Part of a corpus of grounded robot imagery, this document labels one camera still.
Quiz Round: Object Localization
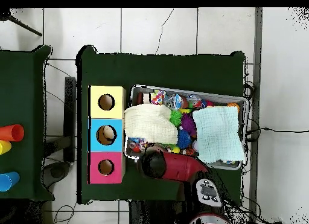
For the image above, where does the wooden box with three holes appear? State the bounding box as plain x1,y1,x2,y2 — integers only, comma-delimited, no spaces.
88,85,127,185

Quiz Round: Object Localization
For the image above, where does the shallow mesh bin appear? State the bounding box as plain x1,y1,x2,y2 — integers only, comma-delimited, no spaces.
123,84,250,171

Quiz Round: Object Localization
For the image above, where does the cream waffle cloth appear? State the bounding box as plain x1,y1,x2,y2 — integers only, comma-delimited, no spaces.
124,103,179,145

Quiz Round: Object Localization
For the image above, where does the green spiky ball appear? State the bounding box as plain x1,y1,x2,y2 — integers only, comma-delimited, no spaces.
169,109,183,126

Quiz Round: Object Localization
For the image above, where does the colourful polka dot paper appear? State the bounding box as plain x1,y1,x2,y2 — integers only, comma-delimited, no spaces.
150,89,167,106

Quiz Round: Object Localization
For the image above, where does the clear packet with blue print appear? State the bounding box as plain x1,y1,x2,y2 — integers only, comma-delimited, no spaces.
164,93,184,110

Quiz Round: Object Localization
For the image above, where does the purple spiky ball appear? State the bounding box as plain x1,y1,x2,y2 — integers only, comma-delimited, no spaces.
180,113,197,135

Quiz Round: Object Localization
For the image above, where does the blue spiky ball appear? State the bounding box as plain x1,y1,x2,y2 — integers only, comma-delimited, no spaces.
177,129,193,149

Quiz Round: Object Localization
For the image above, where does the tiger plush toy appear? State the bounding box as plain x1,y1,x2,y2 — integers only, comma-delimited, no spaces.
180,147,196,157

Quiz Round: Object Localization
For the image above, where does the dark green tablecloth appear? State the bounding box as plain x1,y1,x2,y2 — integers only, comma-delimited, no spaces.
0,45,55,202
75,45,247,205

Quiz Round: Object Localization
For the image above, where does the mint waffle cloth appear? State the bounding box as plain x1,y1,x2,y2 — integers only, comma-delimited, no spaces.
192,106,246,164

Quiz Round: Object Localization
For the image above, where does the black stand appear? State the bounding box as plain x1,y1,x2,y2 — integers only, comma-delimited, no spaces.
63,76,77,163

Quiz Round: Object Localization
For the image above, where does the orange plastic cup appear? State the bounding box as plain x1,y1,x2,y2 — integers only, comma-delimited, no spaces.
0,124,25,142

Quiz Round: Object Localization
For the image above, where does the yellow plastic cup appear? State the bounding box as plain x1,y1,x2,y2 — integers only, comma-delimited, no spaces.
0,139,12,155

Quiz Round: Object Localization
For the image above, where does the blue plastic cup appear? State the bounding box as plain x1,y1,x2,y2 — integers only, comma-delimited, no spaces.
0,171,21,193

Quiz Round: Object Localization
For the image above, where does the black tripod leg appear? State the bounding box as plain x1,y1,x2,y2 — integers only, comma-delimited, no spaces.
0,8,43,37

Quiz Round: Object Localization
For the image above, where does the black power cable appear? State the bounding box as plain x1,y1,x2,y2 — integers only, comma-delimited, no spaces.
246,127,309,142

